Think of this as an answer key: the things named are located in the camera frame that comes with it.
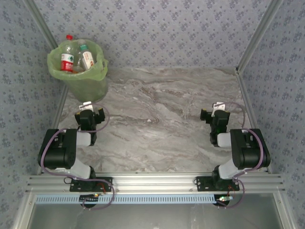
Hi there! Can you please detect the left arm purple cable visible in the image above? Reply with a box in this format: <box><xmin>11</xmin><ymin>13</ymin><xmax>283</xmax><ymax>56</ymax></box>
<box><xmin>39</xmin><ymin>103</ymin><xmax>115</xmax><ymax>211</ymax></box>

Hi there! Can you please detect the left aluminium frame post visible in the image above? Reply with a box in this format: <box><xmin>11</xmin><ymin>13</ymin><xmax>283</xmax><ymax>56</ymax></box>
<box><xmin>22</xmin><ymin>0</ymin><xmax>59</xmax><ymax>48</ymax></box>

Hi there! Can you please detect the red label bottle red cap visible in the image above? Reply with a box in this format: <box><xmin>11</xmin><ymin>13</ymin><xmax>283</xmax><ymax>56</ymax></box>
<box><xmin>60</xmin><ymin>34</ymin><xmax>75</xmax><ymax>73</ymax></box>

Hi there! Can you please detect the aluminium side rail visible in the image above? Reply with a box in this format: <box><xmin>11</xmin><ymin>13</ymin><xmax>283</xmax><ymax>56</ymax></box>
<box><xmin>35</xmin><ymin>83</ymin><xmax>70</xmax><ymax>175</ymax></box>
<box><xmin>235</xmin><ymin>68</ymin><xmax>274</xmax><ymax>174</ymax></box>

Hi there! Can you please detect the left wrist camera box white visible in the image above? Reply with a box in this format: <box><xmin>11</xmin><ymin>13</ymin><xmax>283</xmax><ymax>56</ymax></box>
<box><xmin>79</xmin><ymin>101</ymin><xmax>93</xmax><ymax>111</ymax></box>

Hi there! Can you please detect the left aluminium side rail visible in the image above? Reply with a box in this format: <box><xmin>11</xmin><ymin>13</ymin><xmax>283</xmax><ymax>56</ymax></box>
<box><xmin>35</xmin><ymin>83</ymin><xmax>70</xmax><ymax>175</ymax></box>

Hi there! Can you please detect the right aluminium side rail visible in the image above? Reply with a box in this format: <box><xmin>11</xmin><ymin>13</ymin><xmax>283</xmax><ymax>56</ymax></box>
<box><xmin>235</xmin><ymin>68</ymin><xmax>274</xmax><ymax>174</ymax></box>

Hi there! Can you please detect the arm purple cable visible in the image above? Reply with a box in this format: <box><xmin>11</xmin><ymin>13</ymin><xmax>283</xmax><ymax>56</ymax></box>
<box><xmin>39</xmin><ymin>103</ymin><xmax>115</xmax><ymax>211</ymax></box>
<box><xmin>216</xmin><ymin>101</ymin><xmax>265</xmax><ymax>209</ymax></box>

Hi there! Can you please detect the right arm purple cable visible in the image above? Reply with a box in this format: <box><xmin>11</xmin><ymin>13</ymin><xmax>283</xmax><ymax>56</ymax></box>
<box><xmin>216</xmin><ymin>101</ymin><xmax>265</xmax><ymax>209</ymax></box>

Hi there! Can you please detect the aluminium frame post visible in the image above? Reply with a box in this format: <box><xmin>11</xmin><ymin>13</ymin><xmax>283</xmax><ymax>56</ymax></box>
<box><xmin>235</xmin><ymin>0</ymin><xmax>285</xmax><ymax>72</ymax></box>
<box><xmin>22</xmin><ymin>0</ymin><xmax>59</xmax><ymax>48</ymax></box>

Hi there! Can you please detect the clear bottle green cap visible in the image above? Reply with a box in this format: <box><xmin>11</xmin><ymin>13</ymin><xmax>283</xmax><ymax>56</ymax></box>
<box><xmin>78</xmin><ymin>42</ymin><xmax>95</xmax><ymax>71</ymax></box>

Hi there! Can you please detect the green-lined trash bin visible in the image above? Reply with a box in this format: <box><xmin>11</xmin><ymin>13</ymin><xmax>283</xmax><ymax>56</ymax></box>
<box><xmin>46</xmin><ymin>38</ymin><xmax>110</xmax><ymax>83</ymax></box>

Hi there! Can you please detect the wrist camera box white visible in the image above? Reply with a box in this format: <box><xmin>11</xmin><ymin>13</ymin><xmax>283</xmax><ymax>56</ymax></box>
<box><xmin>79</xmin><ymin>101</ymin><xmax>93</xmax><ymax>111</ymax></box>
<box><xmin>212</xmin><ymin>102</ymin><xmax>226</xmax><ymax>112</ymax></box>

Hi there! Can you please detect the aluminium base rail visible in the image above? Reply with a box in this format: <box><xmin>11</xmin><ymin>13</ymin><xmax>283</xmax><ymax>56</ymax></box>
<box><xmin>25</xmin><ymin>173</ymin><xmax>285</xmax><ymax>193</ymax></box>

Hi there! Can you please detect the blue slotted cable duct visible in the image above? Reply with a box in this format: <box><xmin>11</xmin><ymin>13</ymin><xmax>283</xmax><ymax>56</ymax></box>
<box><xmin>35</xmin><ymin>194</ymin><xmax>218</xmax><ymax>205</ymax></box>

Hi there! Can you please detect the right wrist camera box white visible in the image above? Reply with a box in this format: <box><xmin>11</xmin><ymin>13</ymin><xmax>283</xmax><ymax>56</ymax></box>
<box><xmin>212</xmin><ymin>102</ymin><xmax>226</xmax><ymax>112</ymax></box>

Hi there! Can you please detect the right aluminium frame post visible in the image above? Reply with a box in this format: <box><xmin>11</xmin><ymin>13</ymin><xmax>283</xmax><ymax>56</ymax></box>
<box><xmin>235</xmin><ymin>0</ymin><xmax>285</xmax><ymax>72</ymax></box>

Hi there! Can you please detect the green plastic bin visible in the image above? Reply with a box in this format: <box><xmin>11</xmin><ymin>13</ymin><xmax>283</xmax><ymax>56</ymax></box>
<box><xmin>64</xmin><ymin>76</ymin><xmax>109</xmax><ymax>102</ymax></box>

